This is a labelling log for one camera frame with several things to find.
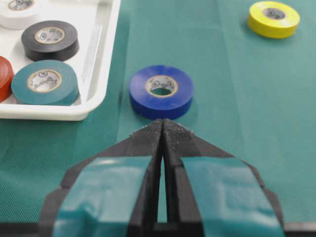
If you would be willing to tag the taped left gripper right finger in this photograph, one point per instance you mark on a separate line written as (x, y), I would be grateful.
(210, 193)

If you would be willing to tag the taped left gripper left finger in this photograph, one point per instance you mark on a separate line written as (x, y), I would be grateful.
(112, 194)

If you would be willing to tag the blue tape roll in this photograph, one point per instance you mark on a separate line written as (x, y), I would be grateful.
(161, 92)

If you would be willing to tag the teal tape roll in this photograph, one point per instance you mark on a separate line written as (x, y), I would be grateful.
(46, 82)

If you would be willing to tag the red tape roll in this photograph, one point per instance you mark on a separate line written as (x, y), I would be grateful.
(6, 77)

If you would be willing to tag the black tape roll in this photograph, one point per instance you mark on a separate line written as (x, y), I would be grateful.
(56, 40)

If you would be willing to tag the white tape roll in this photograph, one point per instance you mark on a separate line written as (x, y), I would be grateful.
(20, 14)

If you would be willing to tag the white plastic case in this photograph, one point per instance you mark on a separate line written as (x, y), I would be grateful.
(96, 23)

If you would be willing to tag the yellow tape roll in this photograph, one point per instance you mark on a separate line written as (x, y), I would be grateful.
(273, 19)

